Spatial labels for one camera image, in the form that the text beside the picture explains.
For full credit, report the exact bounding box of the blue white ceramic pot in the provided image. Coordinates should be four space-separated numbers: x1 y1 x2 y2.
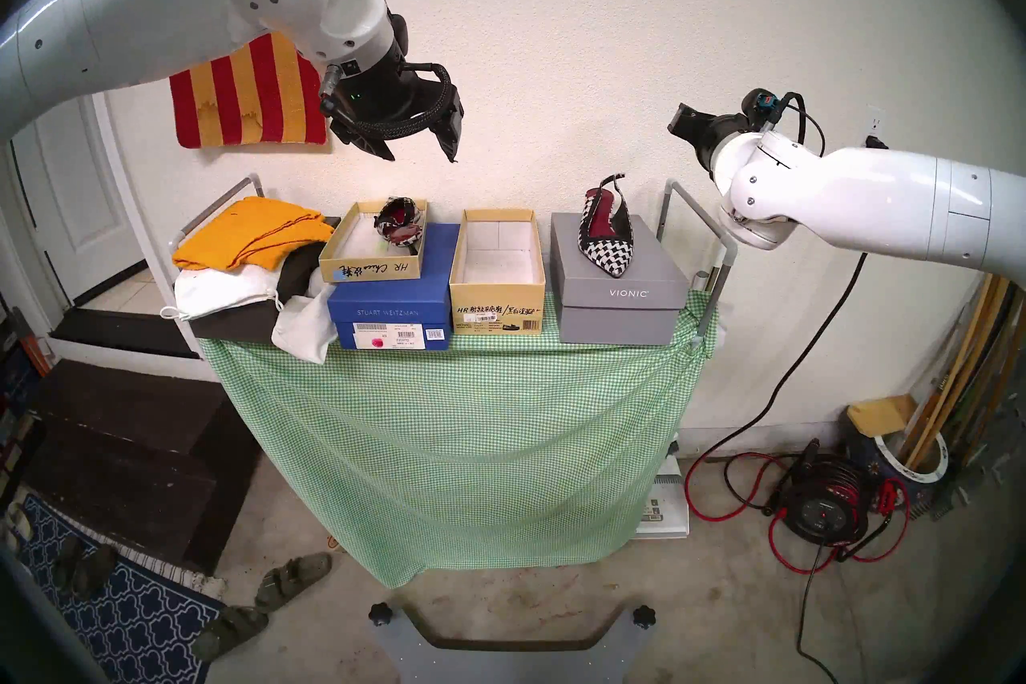
850 430 955 511

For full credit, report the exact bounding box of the white panel door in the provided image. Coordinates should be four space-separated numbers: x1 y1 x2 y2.
0 93 153 307

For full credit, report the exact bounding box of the white appliance box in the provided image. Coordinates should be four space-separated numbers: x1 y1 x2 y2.
637 434 690 539

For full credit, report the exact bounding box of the yellow cardboard block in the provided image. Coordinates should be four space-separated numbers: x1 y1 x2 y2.
847 395 919 439

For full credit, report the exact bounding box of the grey Vionic shoe box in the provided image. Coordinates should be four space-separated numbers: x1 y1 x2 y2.
550 212 690 347

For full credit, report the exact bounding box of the tan handwritten box lid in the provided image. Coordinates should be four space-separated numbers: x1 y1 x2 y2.
318 200 430 282

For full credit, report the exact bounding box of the olive green sandal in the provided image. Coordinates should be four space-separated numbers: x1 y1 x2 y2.
192 605 272 661
255 553 333 611

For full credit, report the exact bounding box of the grey table side rail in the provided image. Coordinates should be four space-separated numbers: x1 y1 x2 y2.
657 182 740 353
170 174 265 250

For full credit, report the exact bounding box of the blue Stuart Weitzman shoe box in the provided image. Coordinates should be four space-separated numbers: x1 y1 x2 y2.
328 223 462 353

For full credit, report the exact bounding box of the black white checkered slingback heel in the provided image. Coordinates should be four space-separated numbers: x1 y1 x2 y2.
579 174 636 280
374 196 426 246

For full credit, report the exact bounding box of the green white checkered tablecloth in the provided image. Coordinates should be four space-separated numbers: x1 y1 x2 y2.
199 290 718 587

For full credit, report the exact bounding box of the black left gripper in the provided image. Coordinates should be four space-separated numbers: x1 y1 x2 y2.
321 9 467 165

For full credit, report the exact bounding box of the blue white patterned rug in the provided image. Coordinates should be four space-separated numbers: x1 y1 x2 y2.
20 494 225 684

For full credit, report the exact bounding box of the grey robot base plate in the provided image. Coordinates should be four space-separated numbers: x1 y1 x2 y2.
370 602 656 684

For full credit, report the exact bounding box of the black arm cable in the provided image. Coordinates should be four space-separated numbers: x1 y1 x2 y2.
782 92 826 156
321 64 454 140

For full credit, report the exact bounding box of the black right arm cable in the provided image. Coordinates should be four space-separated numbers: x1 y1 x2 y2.
782 92 826 156

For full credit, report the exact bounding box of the black power cable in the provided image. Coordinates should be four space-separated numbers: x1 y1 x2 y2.
689 137 883 507

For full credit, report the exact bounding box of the open tan shoe box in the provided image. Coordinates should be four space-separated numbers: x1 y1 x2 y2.
449 208 547 335

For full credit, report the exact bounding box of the thin black floor cable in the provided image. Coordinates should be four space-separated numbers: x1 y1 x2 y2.
796 542 838 684

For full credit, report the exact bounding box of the red yellow striped wall hanging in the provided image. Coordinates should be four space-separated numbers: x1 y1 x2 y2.
168 33 329 149

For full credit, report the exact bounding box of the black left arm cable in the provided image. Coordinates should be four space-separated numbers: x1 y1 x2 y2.
321 64 454 140

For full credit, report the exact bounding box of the red extension cable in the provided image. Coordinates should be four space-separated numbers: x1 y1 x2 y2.
683 450 913 575

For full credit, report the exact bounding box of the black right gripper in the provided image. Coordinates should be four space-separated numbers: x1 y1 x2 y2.
670 101 751 170

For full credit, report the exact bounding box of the black cable reel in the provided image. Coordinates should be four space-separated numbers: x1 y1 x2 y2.
782 442 875 543

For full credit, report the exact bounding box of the bundle of wooden sticks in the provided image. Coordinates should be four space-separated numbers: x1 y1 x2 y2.
902 274 1026 467

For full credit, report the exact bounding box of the orange folded cloth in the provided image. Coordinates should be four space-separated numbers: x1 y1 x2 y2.
173 196 336 272

